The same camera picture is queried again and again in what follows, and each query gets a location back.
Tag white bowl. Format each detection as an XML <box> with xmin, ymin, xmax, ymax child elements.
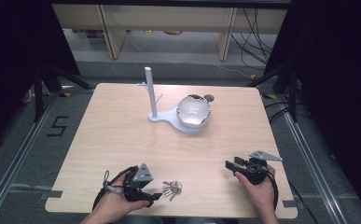
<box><xmin>175</xmin><ymin>93</ymin><xmax>212</xmax><ymax>130</ymax></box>

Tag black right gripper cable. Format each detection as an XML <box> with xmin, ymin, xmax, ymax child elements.
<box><xmin>261</xmin><ymin>166</ymin><xmax>281</xmax><ymax>213</ymax></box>

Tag white key stand with pegs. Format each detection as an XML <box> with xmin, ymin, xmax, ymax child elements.
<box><xmin>137</xmin><ymin>66</ymin><xmax>213</xmax><ymax>135</ymax></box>

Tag person's right hand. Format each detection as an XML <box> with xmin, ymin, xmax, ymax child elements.
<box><xmin>234</xmin><ymin>163</ymin><xmax>278</xmax><ymax>217</ymax></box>

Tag black floor cables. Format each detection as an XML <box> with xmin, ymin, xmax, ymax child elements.
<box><xmin>263</xmin><ymin>100</ymin><xmax>310</xmax><ymax>125</ymax></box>

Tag light wooden shelf unit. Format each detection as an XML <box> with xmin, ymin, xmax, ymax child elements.
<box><xmin>51</xmin><ymin>3</ymin><xmax>288</xmax><ymax>62</ymax></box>

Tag person's left hand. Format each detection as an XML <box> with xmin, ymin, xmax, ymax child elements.
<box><xmin>98</xmin><ymin>172</ymin><xmax>151</xmax><ymax>220</ymax></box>

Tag black tripod stand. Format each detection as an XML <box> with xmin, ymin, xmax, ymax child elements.
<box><xmin>245</xmin><ymin>64</ymin><xmax>301</xmax><ymax>123</ymax></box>
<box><xmin>33</xmin><ymin>61</ymin><xmax>92</xmax><ymax>123</ymax></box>

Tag bunch of silver keys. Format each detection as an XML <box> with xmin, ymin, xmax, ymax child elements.
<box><xmin>161</xmin><ymin>179</ymin><xmax>183</xmax><ymax>202</ymax></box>

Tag black curtain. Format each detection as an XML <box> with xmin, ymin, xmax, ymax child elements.
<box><xmin>0</xmin><ymin>0</ymin><xmax>82</xmax><ymax>153</ymax></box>
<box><xmin>262</xmin><ymin>0</ymin><xmax>361</xmax><ymax>218</ymax></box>

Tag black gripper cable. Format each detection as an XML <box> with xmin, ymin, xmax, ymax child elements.
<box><xmin>261</xmin><ymin>166</ymin><xmax>281</xmax><ymax>213</ymax></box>
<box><xmin>91</xmin><ymin>165</ymin><xmax>140</xmax><ymax>213</ymax></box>

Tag aluminium floor rail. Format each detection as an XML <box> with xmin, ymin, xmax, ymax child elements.
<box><xmin>0</xmin><ymin>91</ymin><xmax>61</xmax><ymax>224</ymax></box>
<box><xmin>281</xmin><ymin>106</ymin><xmax>348</xmax><ymax>224</ymax></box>

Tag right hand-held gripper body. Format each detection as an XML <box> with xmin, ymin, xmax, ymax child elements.
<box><xmin>243</xmin><ymin>149</ymin><xmax>284</xmax><ymax>186</ymax></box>

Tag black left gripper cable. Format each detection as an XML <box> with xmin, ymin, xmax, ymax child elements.
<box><xmin>91</xmin><ymin>165</ymin><xmax>140</xmax><ymax>213</ymax></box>

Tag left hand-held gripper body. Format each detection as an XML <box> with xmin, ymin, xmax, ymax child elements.
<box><xmin>123</xmin><ymin>162</ymin><xmax>155</xmax><ymax>203</ymax></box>

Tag grey wrist strap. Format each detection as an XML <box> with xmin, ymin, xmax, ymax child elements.
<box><xmin>103</xmin><ymin>169</ymin><xmax>125</xmax><ymax>196</ymax></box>

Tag white floor cable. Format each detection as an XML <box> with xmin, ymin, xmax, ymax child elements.
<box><xmin>196</xmin><ymin>61</ymin><xmax>255</xmax><ymax>79</ymax></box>

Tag black hanging cables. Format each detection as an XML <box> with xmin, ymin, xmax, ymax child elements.
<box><xmin>229</xmin><ymin>7</ymin><xmax>278</xmax><ymax>67</ymax></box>

